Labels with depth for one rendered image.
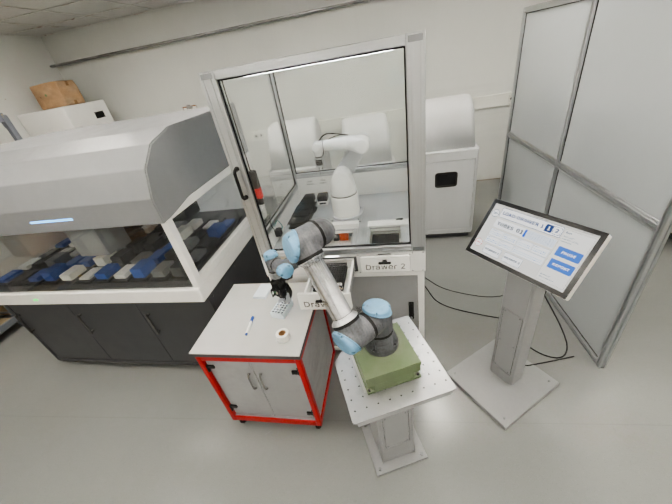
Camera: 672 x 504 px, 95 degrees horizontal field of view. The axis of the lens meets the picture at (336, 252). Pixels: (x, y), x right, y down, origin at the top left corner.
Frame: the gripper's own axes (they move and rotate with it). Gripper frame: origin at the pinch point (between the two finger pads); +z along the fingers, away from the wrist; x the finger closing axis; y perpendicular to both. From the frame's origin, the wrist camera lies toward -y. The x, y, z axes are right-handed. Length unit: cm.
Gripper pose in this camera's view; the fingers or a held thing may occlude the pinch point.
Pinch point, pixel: (287, 301)
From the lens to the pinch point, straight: 183.7
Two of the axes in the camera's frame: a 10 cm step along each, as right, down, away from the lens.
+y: -3.3, 5.5, -7.7
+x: 9.3, 0.6, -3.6
